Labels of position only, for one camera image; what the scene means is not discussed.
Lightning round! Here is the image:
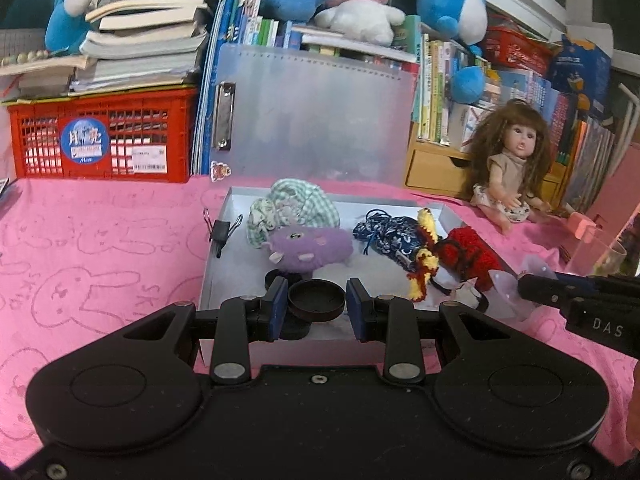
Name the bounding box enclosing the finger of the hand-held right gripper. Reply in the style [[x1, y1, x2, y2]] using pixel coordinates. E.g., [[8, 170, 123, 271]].
[[552, 271, 640, 295], [517, 273, 576, 309]]

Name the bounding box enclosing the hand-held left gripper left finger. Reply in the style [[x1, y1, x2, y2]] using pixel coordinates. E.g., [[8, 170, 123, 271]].
[[122, 276, 291, 386]]

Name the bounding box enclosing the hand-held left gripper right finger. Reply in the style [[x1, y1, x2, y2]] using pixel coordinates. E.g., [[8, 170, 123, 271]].
[[346, 277, 521, 386]]

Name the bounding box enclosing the black round lid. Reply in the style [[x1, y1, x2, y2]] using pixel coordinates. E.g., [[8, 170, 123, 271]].
[[287, 280, 347, 323]]

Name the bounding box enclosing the translucent bow hair clip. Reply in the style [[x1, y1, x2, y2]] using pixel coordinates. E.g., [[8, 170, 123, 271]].
[[487, 255, 558, 321]]

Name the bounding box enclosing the white cardboard box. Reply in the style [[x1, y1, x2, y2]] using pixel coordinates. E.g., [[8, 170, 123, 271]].
[[196, 42, 518, 367]]

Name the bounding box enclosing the black strap loop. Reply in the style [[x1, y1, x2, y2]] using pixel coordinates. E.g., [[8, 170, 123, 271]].
[[430, 280, 491, 313]]

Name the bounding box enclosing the purple plush toy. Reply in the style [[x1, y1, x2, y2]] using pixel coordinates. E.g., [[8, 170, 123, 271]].
[[266, 225, 355, 275]]

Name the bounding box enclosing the blue floral drawstring pouch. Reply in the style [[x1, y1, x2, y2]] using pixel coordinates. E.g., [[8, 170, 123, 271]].
[[352, 209, 431, 266]]

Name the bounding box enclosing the red knitted pouch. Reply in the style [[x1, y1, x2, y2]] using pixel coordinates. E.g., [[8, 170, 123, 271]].
[[435, 226, 501, 293]]

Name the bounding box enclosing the green checked cloth pouch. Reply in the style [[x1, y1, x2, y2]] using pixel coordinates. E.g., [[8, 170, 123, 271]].
[[246, 178, 341, 250]]

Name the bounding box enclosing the yellow red knitted toy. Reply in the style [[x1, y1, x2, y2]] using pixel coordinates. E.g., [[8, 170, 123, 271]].
[[407, 207, 442, 303]]

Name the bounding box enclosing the person's right forearm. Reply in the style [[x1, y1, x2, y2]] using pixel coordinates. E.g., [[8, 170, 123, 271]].
[[625, 360, 640, 451]]

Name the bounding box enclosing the pink leather case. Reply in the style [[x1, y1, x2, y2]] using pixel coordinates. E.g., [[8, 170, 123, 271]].
[[567, 142, 640, 241]]

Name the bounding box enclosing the black binder clip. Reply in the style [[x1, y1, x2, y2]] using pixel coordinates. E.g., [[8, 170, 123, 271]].
[[202, 207, 244, 259]]

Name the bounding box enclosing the wooden drawer organizer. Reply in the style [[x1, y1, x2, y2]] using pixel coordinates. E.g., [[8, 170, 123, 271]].
[[404, 137, 568, 201]]

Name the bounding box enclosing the brown haired doll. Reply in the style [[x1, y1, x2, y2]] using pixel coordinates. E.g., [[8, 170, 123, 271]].
[[462, 100, 563, 236]]

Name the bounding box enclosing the white blue carton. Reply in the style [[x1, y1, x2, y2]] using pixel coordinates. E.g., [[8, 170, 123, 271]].
[[447, 104, 483, 153]]

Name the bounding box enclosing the pink rabbit print towel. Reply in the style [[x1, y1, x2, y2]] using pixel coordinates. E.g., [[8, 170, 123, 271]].
[[0, 177, 640, 461]]

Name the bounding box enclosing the blue printed box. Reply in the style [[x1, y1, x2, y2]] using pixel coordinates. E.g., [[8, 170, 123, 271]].
[[547, 34, 613, 116]]

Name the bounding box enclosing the blue file folder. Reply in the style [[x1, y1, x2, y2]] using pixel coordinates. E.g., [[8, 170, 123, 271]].
[[190, 0, 226, 176]]

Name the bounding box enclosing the row of upright books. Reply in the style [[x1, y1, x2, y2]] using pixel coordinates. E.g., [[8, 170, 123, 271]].
[[192, 0, 618, 211]]

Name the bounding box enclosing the red plastic basket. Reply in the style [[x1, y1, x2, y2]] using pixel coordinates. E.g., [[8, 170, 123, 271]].
[[487, 25, 553, 76]]

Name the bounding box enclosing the stack of books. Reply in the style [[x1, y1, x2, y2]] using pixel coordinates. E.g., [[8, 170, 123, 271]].
[[0, 0, 243, 101]]

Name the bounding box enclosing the pink white plush rabbit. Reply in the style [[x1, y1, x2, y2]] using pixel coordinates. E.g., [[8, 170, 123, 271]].
[[312, 0, 406, 46]]

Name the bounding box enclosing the blue white plush toy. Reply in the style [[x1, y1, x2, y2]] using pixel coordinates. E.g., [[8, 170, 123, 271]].
[[416, 0, 488, 46]]

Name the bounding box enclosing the red plastic crate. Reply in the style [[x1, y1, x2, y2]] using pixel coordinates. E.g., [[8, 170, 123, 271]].
[[5, 85, 198, 183]]

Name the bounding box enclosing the blue white plush cat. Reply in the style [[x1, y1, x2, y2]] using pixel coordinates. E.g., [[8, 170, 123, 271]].
[[45, 0, 108, 56]]

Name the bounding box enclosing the glass cup green handle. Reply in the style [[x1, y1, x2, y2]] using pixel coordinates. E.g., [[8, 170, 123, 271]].
[[567, 225, 628, 278]]

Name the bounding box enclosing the wooden bead string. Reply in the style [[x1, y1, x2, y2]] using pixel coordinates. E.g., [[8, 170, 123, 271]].
[[0, 49, 51, 68]]

